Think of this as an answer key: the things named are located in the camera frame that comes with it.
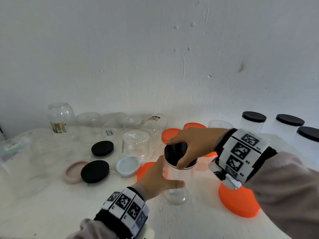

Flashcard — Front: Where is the person's left hand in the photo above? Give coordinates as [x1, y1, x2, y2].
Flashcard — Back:
[136, 155, 186, 201]

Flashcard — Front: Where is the pale pink lid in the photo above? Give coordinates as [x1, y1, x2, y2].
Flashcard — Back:
[62, 161, 89, 185]

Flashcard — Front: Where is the person's left forearm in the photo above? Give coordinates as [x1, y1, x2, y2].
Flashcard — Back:
[66, 218, 120, 239]

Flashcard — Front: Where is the small black lid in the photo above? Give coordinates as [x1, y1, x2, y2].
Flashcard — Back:
[163, 141, 198, 170]
[275, 114, 305, 127]
[242, 111, 267, 123]
[296, 126, 319, 143]

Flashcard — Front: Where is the large black lid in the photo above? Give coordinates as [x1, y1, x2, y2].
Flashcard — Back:
[91, 140, 115, 157]
[80, 160, 110, 184]

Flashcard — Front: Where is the person's right hand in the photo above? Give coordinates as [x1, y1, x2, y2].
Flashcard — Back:
[164, 127, 230, 170]

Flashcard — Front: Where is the light blue lid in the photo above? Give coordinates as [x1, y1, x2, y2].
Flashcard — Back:
[115, 157, 141, 178]

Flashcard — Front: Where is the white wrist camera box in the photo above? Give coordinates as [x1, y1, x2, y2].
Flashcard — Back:
[139, 225, 155, 239]
[208, 161, 242, 191]

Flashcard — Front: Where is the black white marker wristband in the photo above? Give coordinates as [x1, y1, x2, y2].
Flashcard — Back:
[214, 128, 277, 184]
[94, 187, 150, 238]

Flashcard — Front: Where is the person's right forearm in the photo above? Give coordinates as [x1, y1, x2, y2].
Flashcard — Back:
[243, 151, 319, 239]

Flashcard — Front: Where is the wide transparent jar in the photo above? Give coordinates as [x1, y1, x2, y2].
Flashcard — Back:
[197, 156, 215, 172]

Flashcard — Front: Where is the group of transparent plastic jars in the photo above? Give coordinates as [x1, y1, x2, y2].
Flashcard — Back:
[0, 102, 235, 199]

